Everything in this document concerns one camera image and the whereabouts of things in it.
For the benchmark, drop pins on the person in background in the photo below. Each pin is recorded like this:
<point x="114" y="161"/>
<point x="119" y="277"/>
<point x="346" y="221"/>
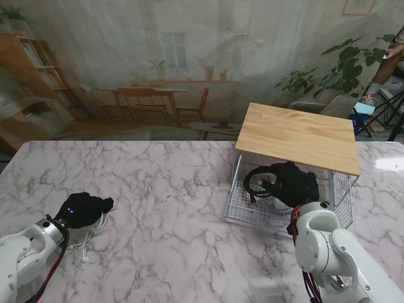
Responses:
<point x="383" y="75"/>

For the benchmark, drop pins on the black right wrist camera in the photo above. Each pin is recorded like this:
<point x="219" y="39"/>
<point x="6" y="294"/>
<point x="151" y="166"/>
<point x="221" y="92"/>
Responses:
<point x="292" y="228"/>

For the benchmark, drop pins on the printed backdrop curtain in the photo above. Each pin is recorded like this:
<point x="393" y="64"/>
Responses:
<point x="126" y="47"/>

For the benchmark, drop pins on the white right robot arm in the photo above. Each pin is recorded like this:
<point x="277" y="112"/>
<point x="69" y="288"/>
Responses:
<point x="334" y="252"/>

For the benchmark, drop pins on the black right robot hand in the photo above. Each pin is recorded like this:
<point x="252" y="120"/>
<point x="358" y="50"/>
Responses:
<point x="296" y="186"/>

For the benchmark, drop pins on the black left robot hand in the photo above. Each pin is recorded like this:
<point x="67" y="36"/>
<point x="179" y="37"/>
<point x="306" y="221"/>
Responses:
<point x="83" y="210"/>

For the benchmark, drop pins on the blue storage box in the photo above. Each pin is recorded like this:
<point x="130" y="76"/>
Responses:
<point x="356" y="123"/>

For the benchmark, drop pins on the black tripod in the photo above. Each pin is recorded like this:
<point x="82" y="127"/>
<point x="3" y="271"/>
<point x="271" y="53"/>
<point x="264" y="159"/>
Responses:
<point x="398" y="126"/>

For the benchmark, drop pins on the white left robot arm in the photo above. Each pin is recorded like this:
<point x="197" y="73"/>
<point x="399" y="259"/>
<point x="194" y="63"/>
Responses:
<point x="22" y="252"/>

